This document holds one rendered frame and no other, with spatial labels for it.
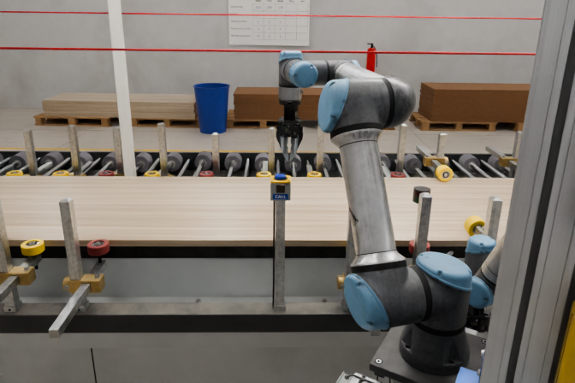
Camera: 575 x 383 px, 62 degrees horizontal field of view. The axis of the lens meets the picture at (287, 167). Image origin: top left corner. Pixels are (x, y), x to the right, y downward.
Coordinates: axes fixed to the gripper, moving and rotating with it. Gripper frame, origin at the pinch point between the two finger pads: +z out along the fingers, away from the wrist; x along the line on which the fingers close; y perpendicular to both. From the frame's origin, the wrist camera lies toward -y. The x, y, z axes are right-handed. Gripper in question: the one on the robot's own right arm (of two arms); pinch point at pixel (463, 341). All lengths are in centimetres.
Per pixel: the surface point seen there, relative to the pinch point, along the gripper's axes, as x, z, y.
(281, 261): -55, -8, -34
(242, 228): -70, -7, -63
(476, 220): 24, -15, -54
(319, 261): -38, 4, -55
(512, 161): 80, -14, -141
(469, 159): 72, -2, -182
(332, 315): -35.4, 12.9, -31.5
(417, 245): -5.5, -14.6, -33.7
